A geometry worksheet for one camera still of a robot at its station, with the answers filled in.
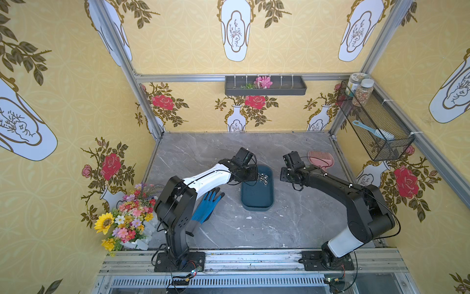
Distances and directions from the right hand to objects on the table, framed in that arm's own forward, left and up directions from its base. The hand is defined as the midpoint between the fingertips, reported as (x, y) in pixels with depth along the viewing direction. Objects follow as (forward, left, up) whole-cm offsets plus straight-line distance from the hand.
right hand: (289, 172), depth 95 cm
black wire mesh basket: (+22, -41, +21) cm, 51 cm away
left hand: (-3, +21, +3) cm, 22 cm away
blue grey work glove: (-20, +42, -3) cm, 46 cm away
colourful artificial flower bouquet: (-32, +66, +13) cm, 75 cm away
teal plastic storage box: (-12, +16, -4) cm, 20 cm away
